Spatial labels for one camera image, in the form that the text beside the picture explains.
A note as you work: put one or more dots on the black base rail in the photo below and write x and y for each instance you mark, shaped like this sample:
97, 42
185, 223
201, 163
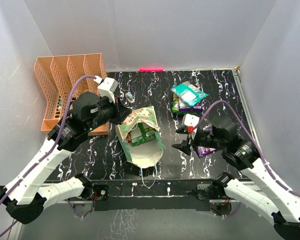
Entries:
165, 194

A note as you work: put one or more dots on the teal white candy bag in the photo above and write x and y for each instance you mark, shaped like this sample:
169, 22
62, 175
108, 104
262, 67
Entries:
189, 93

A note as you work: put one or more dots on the purple Fox's candy bag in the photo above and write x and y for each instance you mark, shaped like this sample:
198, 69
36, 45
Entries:
184, 107

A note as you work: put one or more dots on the green Fox's candy bag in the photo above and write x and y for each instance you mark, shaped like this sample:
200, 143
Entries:
184, 113

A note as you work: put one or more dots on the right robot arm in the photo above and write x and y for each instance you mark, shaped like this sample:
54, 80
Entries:
278, 206

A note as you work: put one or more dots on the green illustrated paper bag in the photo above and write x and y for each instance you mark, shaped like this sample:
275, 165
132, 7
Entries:
146, 155

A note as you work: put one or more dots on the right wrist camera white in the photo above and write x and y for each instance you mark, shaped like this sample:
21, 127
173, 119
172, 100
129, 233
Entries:
190, 120

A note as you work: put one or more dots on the orange green Fox's bag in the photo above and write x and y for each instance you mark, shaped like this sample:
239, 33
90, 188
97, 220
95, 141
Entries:
141, 134

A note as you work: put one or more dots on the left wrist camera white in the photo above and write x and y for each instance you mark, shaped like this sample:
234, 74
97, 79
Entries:
107, 88

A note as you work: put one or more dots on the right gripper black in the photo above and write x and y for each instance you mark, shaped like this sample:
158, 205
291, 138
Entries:
184, 146

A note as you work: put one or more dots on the orange plastic file organizer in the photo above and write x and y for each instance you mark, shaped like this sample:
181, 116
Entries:
57, 75

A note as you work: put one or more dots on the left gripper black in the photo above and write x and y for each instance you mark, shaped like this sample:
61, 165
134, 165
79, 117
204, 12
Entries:
120, 111

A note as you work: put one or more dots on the pink tape strip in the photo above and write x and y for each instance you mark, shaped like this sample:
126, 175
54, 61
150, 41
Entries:
151, 69

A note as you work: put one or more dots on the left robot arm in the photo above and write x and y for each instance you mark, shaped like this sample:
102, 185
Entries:
25, 198

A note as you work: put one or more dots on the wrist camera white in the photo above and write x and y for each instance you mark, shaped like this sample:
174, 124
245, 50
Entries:
107, 88
190, 120

